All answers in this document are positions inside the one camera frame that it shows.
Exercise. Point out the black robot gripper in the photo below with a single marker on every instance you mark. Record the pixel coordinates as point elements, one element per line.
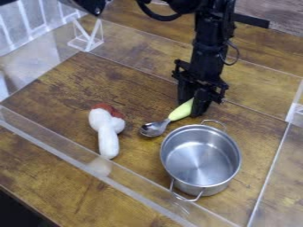
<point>200,76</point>

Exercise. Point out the green handled metal spoon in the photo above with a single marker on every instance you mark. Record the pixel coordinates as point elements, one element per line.
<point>154,129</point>

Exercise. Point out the stainless steel pot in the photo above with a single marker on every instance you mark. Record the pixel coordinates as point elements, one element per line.
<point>202,159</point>

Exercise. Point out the white red plush mushroom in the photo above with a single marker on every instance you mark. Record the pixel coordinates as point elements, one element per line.
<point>108,121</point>

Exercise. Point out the clear acrylic front barrier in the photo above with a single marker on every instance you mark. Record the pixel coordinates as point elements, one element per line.
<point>81,190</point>

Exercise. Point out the black wall strip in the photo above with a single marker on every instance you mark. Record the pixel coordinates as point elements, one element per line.
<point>252,20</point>

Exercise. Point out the clear acrylic triangle bracket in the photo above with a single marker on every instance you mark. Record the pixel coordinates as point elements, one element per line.
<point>87,41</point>

